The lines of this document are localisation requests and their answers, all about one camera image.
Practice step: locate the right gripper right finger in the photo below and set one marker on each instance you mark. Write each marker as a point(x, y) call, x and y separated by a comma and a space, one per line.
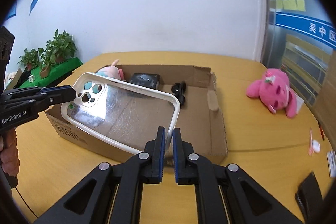
point(225, 194)

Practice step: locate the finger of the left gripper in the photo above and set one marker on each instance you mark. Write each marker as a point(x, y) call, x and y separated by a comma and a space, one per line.
point(47, 97)

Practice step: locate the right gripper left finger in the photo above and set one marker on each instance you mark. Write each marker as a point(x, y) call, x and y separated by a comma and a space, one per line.
point(111, 193)

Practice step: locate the clear white phone case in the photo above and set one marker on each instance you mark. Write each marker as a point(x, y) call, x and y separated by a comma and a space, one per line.
point(121, 114)

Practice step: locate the black charger box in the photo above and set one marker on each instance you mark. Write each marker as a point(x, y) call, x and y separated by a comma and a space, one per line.
point(150, 81)

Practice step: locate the black object at edge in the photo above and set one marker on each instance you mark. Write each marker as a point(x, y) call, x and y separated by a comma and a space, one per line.
point(308, 197)

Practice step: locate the person's left hand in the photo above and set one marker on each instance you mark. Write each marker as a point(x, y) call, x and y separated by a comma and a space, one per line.
point(9, 153)

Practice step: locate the green cloth side table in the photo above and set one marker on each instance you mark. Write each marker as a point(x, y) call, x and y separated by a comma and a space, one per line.
point(57, 74)

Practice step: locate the small potted green plant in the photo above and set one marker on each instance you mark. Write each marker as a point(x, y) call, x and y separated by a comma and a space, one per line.
point(30, 59)

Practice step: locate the large potted green plant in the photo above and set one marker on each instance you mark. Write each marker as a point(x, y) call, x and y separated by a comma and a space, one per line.
point(60, 48)

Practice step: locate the pink pig plush toy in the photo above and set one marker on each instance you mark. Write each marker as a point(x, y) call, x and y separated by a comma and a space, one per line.
point(112, 71)

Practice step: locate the small white earbud case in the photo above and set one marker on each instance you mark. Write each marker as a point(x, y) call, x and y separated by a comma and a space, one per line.
point(314, 146)

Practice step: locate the white printed card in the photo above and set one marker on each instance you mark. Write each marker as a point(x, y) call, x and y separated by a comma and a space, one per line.
point(331, 160)

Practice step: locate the black sunglasses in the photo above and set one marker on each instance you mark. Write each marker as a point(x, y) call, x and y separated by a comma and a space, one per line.
point(179, 89)

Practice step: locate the red pen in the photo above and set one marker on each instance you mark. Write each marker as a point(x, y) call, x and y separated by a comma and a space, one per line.
point(321, 130)

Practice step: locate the blue framed wall poster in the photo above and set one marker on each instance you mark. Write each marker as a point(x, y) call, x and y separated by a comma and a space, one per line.
point(12, 12)

